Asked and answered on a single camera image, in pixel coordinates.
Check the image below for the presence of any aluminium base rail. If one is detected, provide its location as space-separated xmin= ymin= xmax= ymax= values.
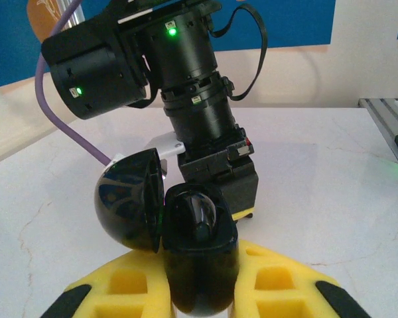
xmin=357 ymin=97 xmax=398 ymax=182

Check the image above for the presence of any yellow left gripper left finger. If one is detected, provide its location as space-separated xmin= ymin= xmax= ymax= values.
xmin=41 ymin=248 xmax=172 ymax=318

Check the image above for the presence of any black earbud charging case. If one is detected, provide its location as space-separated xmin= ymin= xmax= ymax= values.
xmin=94 ymin=148 xmax=239 ymax=316

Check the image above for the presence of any aluminium frame post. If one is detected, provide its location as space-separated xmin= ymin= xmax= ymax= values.
xmin=66 ymin=0 xmax=87 ymax=26

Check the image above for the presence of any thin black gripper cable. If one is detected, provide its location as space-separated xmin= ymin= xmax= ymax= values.
xmin=210 ymin=2 xmax=269 ymax=102

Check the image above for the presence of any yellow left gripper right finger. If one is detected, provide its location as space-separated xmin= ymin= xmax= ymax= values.
xmin=231 ymin=238 xmax=375 ymax=318

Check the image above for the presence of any black wireless earbud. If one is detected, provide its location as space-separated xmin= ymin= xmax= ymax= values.
xmin=177 ymin=191 xmax=218 ymax=244

